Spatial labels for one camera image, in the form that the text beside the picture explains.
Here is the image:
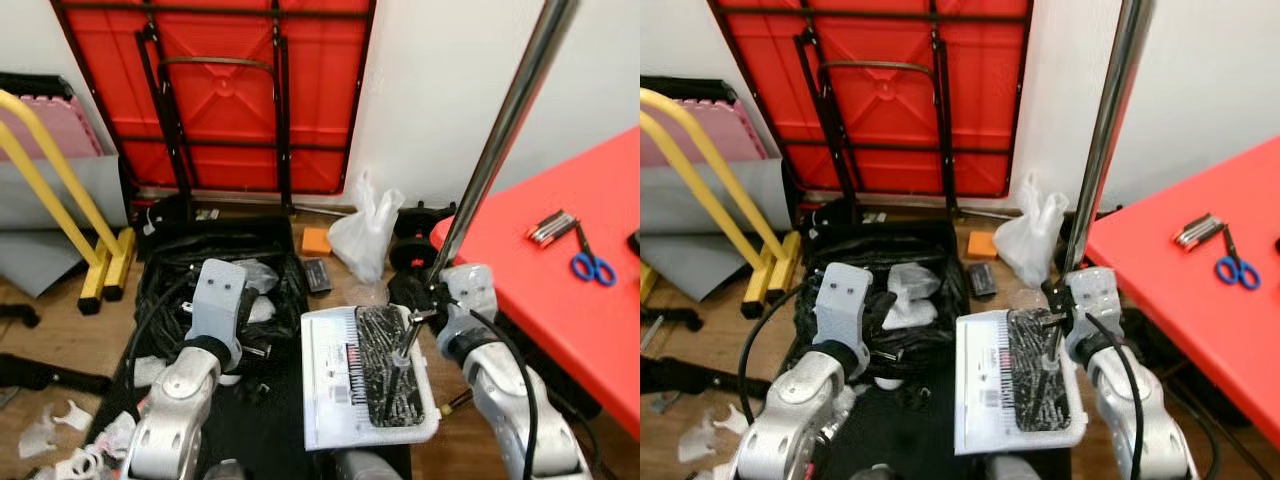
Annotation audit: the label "white plastic wrap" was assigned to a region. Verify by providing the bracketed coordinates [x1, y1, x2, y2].
[235, 258, 283, 323]
[885, 262, 943, 331]

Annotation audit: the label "blue handled scissors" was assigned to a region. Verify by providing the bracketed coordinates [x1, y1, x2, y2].
[1215, 225, 1261, 291]
[570, 222, 618, 288]

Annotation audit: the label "red folded table black frame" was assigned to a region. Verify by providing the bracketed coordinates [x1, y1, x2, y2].
[705, 0, 1036, 201]
[50, 0, 379, 198]

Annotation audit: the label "white dustpan with metal pole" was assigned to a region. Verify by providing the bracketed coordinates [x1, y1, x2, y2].
[350, 0, 583, 449]
[1005, 0, 1156, 436]

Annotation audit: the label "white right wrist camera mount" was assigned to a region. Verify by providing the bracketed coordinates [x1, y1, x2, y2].
[1065, 266, 1123, 346]
[440, 263, 498, 341]

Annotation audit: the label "red table top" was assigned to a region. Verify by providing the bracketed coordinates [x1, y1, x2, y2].
[1085, 135, 1280, 446]
[430, 125, 641, 441]

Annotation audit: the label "black dumbbell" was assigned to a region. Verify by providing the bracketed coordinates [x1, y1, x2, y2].
[388, 200, 456, 273]

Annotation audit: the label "long black floor bar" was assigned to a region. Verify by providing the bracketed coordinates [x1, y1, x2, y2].
[640, 355, 746, 396]
[0, 353, 113, 396]

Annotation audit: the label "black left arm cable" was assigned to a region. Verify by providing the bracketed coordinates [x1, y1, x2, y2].
[122, 278, 196, 396]
[737, 283, 821, 399]

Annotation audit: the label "folding hex key set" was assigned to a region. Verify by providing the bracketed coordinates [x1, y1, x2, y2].
[527, 210, 579, 248]
[1172, 213, 1226, 251]

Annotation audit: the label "white plastic bag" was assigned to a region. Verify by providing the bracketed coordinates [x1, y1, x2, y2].
[327, 170, 406, 286]
[993, 172, 1069, 289]

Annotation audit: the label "white plastic packaging piece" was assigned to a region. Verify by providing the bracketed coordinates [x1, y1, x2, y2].
[678, 403, 753, 466]
[18, 400, 93, 461]

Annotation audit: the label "pink foam mat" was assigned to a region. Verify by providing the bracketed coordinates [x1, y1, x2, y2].
[640, 100, 743, 169]
[0, 95, 103, 161]

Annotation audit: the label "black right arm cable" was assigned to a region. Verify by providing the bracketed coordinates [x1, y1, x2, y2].
[468, 310, 541, 479]
[1088, 313, 1143, 479]

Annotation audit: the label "grey folded mat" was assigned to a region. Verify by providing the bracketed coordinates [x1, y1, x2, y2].
[640, 160, 783, 301]
[0, 155, 131, 299]

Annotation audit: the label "silver robot right leg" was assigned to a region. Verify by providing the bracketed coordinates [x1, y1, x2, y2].
[985, 455, 1046, 480]
[335, 450, 401, 480]

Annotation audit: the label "yellow metal frame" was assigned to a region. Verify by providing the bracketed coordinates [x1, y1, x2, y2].
[0, 88, 138, 316]
[640, 88, 791, 321]

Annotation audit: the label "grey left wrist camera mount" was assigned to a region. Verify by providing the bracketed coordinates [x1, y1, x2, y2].
[185, 258, 249, 346]
[815, 262, 881, 351]

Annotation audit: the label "black trash bag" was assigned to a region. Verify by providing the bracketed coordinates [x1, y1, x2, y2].
[130, 215, 311, 386]
[790, 218, 966, 386]

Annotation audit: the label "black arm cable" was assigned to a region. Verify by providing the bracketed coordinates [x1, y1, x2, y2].
[737, 283, 821, 399]
[122, 278, 196, 396]
[468, 310, 541, 479]
[1088, 313, 1143, 479]

